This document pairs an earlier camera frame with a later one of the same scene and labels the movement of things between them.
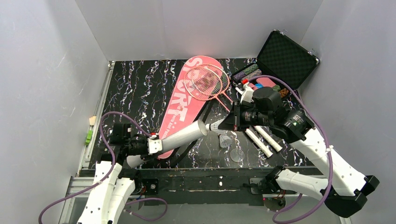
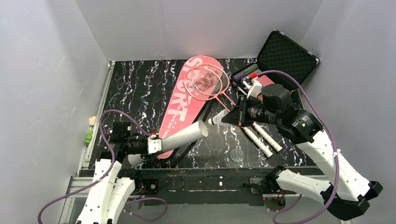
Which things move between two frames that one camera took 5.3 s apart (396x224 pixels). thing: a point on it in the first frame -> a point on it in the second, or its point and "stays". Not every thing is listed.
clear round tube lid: x=237 y=155 stays
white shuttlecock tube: x=196 y=130 stays
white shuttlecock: x=214 y=126 -> x=217 y=119
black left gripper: x=144 y=146 stays
